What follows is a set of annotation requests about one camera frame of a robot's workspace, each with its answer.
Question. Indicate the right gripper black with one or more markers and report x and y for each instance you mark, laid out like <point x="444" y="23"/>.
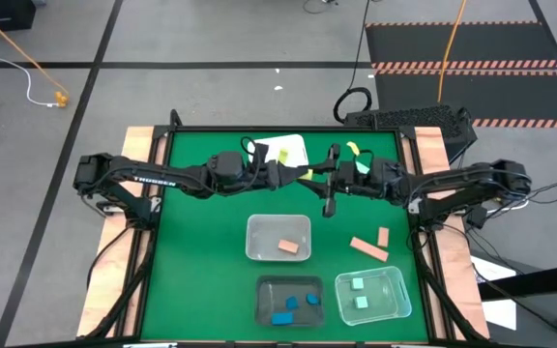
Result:
<point x="351" y="181"/>

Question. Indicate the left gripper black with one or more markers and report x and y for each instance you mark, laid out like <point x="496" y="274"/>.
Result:
<point x="266" y="175"/>

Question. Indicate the yellow-green block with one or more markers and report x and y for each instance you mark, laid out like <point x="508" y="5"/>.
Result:
<point x="283" y="155"/>
<point x="307" y="175"/>

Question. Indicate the mint green block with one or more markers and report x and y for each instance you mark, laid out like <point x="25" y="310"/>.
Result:
<point x="362" y="167"/>
<point x="361" y="302"/>
<point x="357" y="283"/>

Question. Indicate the rounded blue block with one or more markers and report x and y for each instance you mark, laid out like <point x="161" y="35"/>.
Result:
<point x="313" y="299"/>

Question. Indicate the blue cube block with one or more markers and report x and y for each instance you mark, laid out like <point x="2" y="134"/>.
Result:
<point x="292" y="303"/>

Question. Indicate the long blue rectangular block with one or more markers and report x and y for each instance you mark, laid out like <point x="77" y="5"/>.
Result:
<point x="282" y="318"/>

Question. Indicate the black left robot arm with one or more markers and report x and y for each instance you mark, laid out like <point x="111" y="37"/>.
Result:
<point x="153" y="179"/>

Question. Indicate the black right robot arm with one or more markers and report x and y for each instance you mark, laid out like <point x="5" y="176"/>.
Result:
<point x="452" y="186"/>

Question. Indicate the white opaque plastic bin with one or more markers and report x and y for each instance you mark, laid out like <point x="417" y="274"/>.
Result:
<point x="293" y="145"/>

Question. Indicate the grey translucent plastic bin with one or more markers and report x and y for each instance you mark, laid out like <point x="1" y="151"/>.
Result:
<point x="269" y="232"/>

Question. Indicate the short orange block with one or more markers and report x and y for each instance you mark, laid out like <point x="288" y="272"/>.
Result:
<point x="288" y="246"/>
<point x="383" y="237"/>

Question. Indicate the long orange block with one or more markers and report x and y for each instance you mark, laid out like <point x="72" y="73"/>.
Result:
<point x="369" y="249"/>

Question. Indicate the black perforated computer tower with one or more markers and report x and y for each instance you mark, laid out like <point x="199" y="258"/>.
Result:
<point x="404" y="118"/>

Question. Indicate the wooden table side board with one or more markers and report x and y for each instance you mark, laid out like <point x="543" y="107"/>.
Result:
<point x="136" y="140"/>
<point x="430" y="145"/>

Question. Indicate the green table mat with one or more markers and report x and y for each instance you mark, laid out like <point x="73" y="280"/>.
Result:
<point x="201" y="251"/>

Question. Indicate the dark smoky plastic bin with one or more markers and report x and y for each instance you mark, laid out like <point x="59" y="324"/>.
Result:
<point x="269" y="299"/>

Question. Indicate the clear plastic bin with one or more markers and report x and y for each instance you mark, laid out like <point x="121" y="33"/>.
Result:
<point x="389" y="309"/>

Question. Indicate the black power adapter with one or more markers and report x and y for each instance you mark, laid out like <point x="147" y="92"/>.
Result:
<point x="477" y="217"/>

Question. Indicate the black hazard-striped floor mat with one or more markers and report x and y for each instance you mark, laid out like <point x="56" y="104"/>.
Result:
<point x="462" y="43"/>
<point x="501" y="96"/>

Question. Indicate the white paper box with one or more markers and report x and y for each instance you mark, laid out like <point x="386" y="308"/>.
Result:
<point x="498" y="309"/>

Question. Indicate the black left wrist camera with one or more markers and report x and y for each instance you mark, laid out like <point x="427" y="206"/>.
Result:
<point x="261" y="153"/>

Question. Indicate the black table frame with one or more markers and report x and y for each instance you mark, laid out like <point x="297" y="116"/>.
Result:
<point x="211" y="129"/>

